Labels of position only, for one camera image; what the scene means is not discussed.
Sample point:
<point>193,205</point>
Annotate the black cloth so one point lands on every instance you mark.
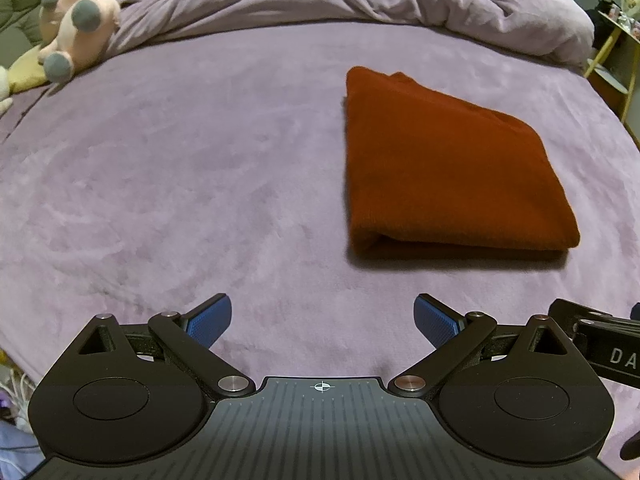
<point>602,10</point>

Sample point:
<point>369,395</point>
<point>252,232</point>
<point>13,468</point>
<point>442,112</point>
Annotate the brown round stool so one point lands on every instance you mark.
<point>610,80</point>

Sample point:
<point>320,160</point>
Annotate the pink plush toy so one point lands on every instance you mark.
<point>90,35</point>

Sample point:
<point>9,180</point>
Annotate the yellow-legged side table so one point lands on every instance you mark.
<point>604,51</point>

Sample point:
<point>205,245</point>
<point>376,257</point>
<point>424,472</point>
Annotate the pale purple cloth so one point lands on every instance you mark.
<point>15,447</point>

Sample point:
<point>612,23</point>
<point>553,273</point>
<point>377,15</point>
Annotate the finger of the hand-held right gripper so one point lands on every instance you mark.
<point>575,312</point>

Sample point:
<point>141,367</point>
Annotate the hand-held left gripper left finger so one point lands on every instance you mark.
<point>210,317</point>

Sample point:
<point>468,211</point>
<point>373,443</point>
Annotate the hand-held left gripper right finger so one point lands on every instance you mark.
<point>435,322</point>

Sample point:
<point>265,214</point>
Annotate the red knit cardigan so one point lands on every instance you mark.
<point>440,170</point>

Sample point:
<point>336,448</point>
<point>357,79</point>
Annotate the yellow pillow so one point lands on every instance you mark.
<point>25,72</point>

